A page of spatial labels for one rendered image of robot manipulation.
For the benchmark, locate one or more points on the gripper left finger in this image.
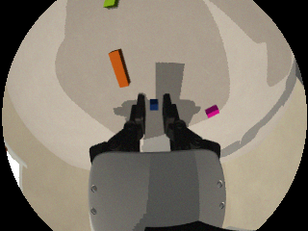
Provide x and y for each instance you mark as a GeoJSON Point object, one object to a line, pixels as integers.
{"type": "Point", "coordinates": [129, 138]}

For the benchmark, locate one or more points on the small blue cube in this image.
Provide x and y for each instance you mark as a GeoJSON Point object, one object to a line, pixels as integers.
{"type": "Point", "coordinates": [153, 104]}

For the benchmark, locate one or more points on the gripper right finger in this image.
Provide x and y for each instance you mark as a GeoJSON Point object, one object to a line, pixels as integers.
{"type": "Point", "coordinates": [181, 137]}

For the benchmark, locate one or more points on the small magenta rod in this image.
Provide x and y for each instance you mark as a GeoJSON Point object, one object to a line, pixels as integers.
{"type": "Point", "coordinates": [212, 111]}

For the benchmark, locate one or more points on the olive green rod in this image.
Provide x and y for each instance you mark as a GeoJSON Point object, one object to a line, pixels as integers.
{"type": "Point", "coordinates": [110, 3]}

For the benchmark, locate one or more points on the orange rod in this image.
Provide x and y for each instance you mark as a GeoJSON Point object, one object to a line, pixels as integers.
{"type": "Point", "coordinates": [119, 67]}

